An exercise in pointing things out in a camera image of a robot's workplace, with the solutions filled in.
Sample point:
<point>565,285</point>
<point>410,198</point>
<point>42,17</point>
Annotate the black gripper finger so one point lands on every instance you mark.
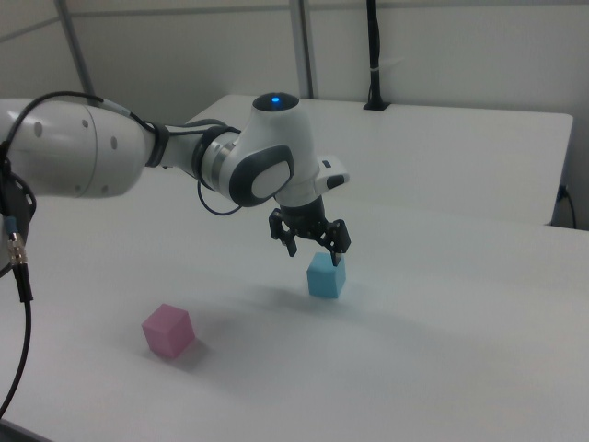
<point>337,237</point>
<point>281,228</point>

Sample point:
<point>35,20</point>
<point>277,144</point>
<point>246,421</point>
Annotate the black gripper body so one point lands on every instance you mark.
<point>303,221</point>

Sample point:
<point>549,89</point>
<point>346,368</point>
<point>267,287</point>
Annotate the blue foam cube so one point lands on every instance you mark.
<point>326,277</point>

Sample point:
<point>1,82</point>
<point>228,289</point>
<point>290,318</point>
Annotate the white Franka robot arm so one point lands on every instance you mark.
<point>276,138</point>

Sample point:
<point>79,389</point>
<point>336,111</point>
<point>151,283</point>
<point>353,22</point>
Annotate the pink foam cube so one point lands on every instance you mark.
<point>166,332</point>

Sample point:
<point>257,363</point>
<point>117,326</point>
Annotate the white zip tie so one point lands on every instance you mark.
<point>376,70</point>

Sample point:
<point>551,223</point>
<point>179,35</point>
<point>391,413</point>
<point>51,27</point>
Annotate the wide grey partition post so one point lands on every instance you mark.
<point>303,46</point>

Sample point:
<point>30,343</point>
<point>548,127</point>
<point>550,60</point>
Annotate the black clamp pole mount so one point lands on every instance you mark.
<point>375,46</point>

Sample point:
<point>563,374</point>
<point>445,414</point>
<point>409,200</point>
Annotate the thin grey partition post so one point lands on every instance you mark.
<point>76,46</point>

